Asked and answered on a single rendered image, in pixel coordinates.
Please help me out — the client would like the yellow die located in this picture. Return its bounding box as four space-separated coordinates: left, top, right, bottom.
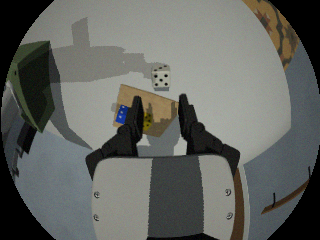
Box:
143 113 152 131

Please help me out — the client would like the white die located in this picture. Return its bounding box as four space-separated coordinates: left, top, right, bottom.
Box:
151 65 171 88

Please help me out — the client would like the blue die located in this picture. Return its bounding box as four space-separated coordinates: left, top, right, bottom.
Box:
115 105 129 124

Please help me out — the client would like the tan flat mat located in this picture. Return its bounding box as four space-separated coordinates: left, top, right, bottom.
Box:
113 84 179 138

